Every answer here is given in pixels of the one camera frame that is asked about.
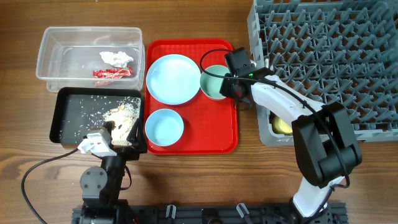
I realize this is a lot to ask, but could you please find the white napkin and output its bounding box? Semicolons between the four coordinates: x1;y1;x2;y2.
99;52;134;68

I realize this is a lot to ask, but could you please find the red snack wrapper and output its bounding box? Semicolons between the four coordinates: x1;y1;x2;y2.
93;66;134;86

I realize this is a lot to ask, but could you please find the clear plastic waste bin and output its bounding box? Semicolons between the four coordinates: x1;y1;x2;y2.
36;26;145;92

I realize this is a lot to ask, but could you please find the grey dishwasher rack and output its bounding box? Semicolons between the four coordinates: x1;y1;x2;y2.
247;0;397;142

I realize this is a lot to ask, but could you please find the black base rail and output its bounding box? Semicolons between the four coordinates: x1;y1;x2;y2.
71;203;349;224

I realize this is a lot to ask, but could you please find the red serving tray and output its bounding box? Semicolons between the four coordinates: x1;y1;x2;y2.
144;39;239;156

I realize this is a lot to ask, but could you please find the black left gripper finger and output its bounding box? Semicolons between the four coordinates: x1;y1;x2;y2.
126;118;147;153
103;121;114;138

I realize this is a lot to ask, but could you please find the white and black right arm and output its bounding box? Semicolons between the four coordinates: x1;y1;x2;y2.
220;48;362;223

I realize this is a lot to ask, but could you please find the food scraps and rice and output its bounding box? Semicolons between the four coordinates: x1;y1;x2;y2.
58;95;141;147

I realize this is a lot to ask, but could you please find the yellow plastic cup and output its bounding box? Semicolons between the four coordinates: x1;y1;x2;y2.
271;116;293;135

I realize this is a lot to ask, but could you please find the light blue plate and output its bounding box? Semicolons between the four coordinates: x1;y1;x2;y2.
146;54;201;105

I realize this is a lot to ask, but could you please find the mint green bowl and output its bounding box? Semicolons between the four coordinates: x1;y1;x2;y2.
200;65;229;101

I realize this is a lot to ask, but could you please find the black food waste tray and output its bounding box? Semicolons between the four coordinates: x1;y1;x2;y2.
49;87;144;144

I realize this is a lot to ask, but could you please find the small light blue bowl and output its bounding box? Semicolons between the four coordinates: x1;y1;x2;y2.
145;108;184;146

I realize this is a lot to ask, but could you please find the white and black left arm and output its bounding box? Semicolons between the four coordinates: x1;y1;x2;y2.
73;119;147;223

